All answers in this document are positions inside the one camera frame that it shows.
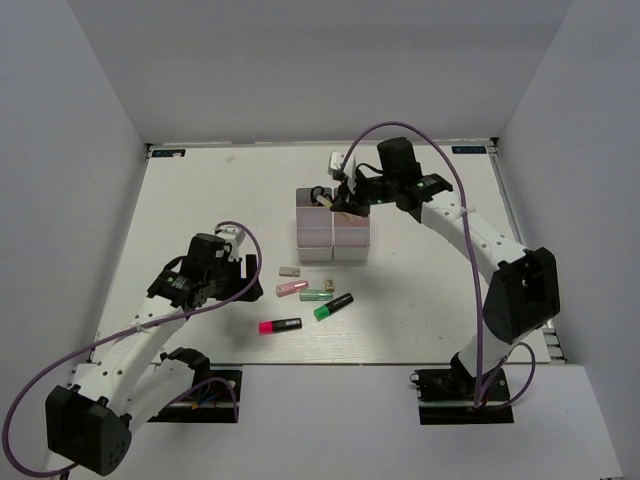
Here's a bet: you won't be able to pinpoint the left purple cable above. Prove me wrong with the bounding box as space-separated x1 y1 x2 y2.
0 221 262 475

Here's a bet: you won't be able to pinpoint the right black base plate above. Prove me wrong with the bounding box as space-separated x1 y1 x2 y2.
409 368 514 426

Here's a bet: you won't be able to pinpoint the grey eraser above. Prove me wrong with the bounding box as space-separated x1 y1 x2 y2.
279 267 301 278

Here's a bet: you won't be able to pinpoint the green black highlighter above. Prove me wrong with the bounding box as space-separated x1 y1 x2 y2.
313 293 354 321

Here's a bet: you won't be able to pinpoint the right blue label sticker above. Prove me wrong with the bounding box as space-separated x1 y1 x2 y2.
451 145 487 155

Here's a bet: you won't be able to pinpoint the left blue label sticker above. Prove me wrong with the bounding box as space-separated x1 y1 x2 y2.
151 149 186 158

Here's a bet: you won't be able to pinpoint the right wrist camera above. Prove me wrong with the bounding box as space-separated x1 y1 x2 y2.
328 152 356 193

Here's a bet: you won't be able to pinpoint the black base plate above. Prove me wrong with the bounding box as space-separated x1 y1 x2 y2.
149 367 243 424
409 368 514 426

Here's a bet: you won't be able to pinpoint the pink black highlighter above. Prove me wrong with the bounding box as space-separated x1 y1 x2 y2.
258 318 302 335

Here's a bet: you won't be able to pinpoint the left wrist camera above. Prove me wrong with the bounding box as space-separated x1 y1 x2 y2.
215 225 246 261

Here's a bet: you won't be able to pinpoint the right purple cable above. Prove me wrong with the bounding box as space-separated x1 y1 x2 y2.
343 121 537 412

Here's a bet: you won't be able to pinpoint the right white organizer box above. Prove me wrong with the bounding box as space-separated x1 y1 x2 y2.
333 212 371 262

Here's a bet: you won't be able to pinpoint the yellow thin pen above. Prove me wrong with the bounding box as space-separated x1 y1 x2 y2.
316 195 353 223

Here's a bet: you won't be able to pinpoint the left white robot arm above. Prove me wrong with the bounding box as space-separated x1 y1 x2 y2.
45 222 263 476

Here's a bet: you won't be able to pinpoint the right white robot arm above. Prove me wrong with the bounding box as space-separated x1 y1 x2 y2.
328 137 560 399

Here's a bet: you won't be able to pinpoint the pink transparent highlighter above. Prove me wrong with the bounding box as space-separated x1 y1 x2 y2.
275 280 309 297

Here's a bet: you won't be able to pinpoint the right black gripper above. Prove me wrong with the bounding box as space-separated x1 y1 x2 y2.
331 169 398 218

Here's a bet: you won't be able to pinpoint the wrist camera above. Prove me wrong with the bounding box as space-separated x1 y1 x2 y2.
215 225 246 261
328 152 356 193

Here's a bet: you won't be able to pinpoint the blue label sticker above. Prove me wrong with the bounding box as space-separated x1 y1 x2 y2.
451 145 487 155
151 149 186 158

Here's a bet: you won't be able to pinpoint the white organizer box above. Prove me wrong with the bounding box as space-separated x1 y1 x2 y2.
333 212 371 262
295 187 333 263

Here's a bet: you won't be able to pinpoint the green transparent highlighter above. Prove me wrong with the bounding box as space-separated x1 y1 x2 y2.
299 289 334 302

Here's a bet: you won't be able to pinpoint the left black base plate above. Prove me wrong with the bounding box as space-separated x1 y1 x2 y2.
149 367 243 424

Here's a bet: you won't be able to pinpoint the purple cable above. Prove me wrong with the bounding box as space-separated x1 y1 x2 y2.
343 121 537 412
0 221 262 475

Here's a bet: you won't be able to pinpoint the black handled scissors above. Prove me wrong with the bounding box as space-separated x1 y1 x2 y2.
310 185 333 206

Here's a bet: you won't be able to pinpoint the left white organizer box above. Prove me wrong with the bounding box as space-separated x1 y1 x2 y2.
295 187 333 263

